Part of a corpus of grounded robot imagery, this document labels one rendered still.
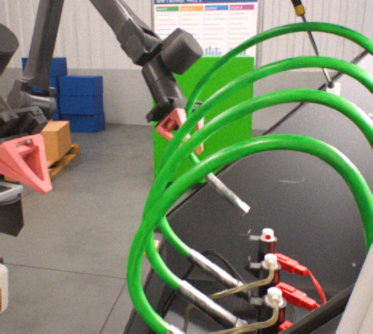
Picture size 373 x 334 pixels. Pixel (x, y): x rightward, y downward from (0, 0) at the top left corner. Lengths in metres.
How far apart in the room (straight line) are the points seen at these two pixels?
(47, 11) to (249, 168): 0.65
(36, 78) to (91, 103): 5.69
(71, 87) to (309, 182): 6.22
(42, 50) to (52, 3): 0.12
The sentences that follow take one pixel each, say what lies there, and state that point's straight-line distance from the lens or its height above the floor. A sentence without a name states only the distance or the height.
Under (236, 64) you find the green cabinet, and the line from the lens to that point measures 3.83.
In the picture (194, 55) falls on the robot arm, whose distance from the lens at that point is 0.76.
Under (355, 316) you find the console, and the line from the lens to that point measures 0.28.
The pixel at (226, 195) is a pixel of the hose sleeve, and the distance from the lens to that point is 0.73.
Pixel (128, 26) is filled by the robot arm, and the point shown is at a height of 1.43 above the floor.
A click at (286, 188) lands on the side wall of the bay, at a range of 0.95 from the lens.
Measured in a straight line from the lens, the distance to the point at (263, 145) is 0.35.
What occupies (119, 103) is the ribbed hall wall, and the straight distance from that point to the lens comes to 7.62.
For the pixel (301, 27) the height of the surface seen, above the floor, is 1.42.
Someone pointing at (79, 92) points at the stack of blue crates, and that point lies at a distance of 6.93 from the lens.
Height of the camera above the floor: 1.39
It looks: 14 degrees down
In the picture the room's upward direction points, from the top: straight up
